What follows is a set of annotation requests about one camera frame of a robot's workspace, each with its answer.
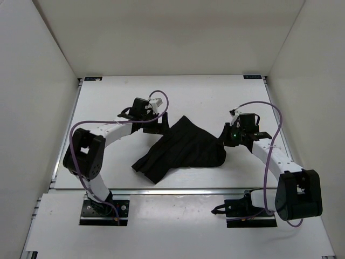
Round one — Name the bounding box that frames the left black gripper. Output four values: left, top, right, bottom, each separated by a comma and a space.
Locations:
141, 111, 171, 134

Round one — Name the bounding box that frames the black pleated skirt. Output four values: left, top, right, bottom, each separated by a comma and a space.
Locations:
132, 116, 227, 184

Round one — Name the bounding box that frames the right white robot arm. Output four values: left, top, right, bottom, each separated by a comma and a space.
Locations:
223, 111, 323, 221

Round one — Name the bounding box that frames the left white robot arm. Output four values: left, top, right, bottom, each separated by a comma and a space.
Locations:
63, 97, 169, 215

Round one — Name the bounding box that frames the right blue table label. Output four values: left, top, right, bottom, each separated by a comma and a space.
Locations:
243, 74, 262, 80

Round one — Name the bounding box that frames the blue table label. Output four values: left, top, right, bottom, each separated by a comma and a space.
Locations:
84, 77, 102, 81
243, 74, 262, 80

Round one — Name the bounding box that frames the left blue table label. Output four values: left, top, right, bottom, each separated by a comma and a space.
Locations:
84, 77, 102, 81

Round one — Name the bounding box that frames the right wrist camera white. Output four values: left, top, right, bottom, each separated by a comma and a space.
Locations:
230, 106, 240, 128

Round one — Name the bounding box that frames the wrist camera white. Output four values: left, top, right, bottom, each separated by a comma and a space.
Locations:
230, 106, 240, 128
149, 98, 163, 110

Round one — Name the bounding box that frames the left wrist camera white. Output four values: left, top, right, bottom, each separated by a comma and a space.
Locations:
149, 98, 163, 110

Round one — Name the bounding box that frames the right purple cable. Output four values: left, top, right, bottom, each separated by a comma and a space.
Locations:
238, 101, 304, 228

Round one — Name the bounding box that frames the purple cable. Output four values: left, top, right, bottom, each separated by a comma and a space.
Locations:
70, 90, 170, 220
238, 101, 304, 228

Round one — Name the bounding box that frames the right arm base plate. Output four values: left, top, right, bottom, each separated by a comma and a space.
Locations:
211, 190, 278, 228

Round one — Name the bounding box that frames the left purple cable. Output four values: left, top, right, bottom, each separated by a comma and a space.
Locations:
70, 90, 170, 220

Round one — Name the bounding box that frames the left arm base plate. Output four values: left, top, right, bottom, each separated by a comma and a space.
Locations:
79, 196, 130, 227

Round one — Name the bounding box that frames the aluminium table rail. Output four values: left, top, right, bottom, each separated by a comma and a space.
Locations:
48, 187, 251, 195

